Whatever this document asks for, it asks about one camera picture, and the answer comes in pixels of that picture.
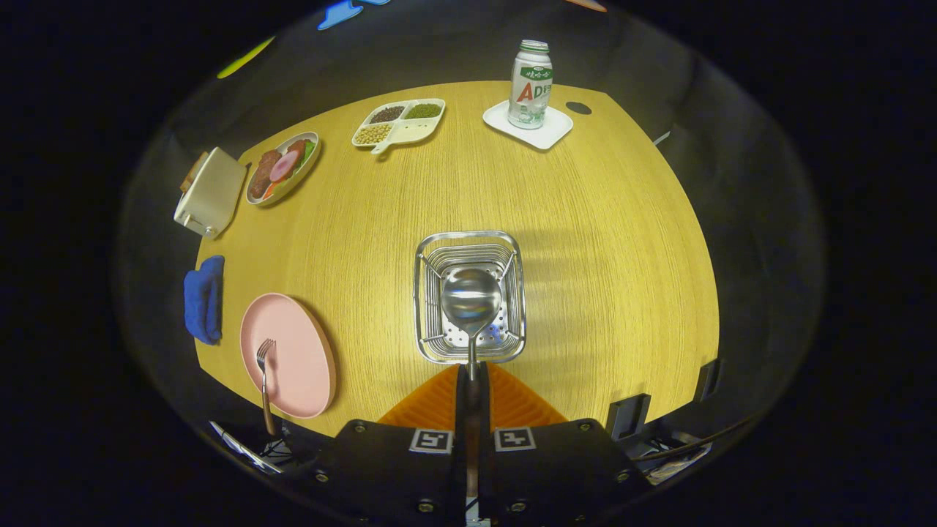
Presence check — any white square coaster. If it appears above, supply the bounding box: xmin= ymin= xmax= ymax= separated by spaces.
xmin=482 ymin=100 xmax=574 ymax=151

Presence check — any brown toast slice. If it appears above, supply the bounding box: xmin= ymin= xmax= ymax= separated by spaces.
xmin=181 ymin=152 xmax=209 ymax=193

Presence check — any round grey food plate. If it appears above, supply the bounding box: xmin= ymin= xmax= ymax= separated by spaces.
xmin=245 ymin=132 xmax=321 ymax=206

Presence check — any pink ham slice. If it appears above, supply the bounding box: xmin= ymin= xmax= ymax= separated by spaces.
xmin=269 ymin=150 xmax=301 ymax=183

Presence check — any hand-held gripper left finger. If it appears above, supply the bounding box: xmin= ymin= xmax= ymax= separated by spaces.
xmin=311 ymin=364 xmax=469 ymax=527

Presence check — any white toaster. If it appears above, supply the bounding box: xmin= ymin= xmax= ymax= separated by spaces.
xmin=173 ymin=146 xmax=248 ymax=240

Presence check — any metal fork brown handle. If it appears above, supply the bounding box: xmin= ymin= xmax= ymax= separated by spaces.
xmin=255 ymin=338 xmax=279 ymax=437

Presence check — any metal spoon brown handle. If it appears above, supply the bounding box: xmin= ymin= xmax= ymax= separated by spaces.
xmin=441 ymin=268 xmax=503 ymax=506

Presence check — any white drink bottle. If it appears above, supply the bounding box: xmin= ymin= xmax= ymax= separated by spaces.
xmin=507 ymin=40 xmax=553 ymax=130

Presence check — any blue folded cloth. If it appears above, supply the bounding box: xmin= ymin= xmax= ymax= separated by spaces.
xmin=183 ymin=255 xmax=225 ymax=346

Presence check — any black table clamp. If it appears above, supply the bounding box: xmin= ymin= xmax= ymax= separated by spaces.
xmin=605 ymin=393 xmax=652 ymax=440
xmin=694 ymin=359 xmax=722 ymax=402

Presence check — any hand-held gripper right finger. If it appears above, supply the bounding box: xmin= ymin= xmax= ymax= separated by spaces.
xmin=472 ymin=362 xmax=649 ymax=527

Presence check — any pink round plate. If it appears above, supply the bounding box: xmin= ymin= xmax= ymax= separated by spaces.
xmin=240 ymin=293 xmax=337 ymax=419

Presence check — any white divided tray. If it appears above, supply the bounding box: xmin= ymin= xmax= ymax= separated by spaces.
xmin=351 ymin=98 xmax=447 ymax=155

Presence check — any metal wire basket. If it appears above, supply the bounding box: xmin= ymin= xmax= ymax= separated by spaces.
xmin=414 ymin=231 xmax=527 ymax=365

